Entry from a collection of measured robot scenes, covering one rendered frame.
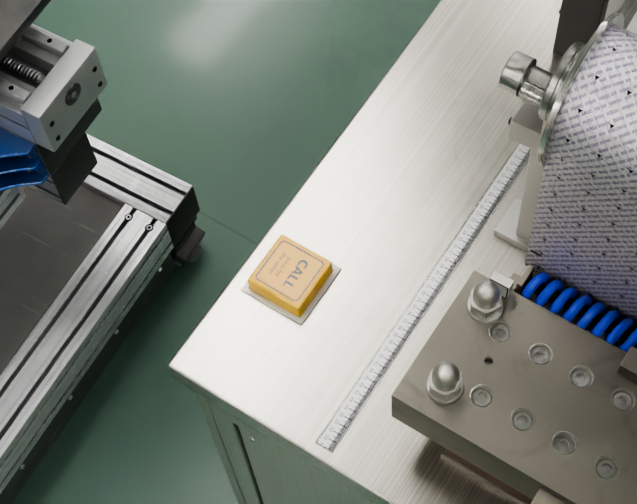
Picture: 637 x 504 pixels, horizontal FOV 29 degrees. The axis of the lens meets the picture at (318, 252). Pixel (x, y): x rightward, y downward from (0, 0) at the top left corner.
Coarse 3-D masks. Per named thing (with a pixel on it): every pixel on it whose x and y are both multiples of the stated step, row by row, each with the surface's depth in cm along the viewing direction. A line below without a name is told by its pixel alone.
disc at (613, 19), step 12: (612, 24) 107; (600, 36) 105; (588, 48) 103; (576, 60) 103; (576, 72) 103; (564, 84) 104; (564, 96) 104; (552, 108) 104; (552, 120) 105; (540, 144) 107; (540, 156) 108
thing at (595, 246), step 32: (544, 192) 115; (576, 192) 112; (544, 224) 120; (576, 224) 116; (608, 224) 113; (544, 256) 125; (576, 256) 121; (608, 256) 117; (576, 288) 126; (608, 288) 122
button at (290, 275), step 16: (288, 240) 142; (272, 256) 141; (288, 256) 141; (304, 256) 141; (320, 256) 141; (256, 272) 140; (272, 272) 140; (288, 272) 140; (304, 272) 140; (320, 272) 140; (256, 288) 140; (272, 288) 139; (288, 288) 139; (304, 288) 139; (320, 288) 141; (288, 304) 139; (304, 304) 139
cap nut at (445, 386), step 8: (440, 368) 118; (448, 368) 118; (456, 368) 118; (432, 376) 119; (440, 376) 118; (448, 376) 118; (456, 376) 118; (432, 384) 120; (440, 384) 118; (448, 384) 118; (456, 384) 119; (432, 392) 120; (440, 392) 119; (448, 392) 119; (456, 392) 120; (440, 400) 121; (448, 400) 121; (456, 400) 121
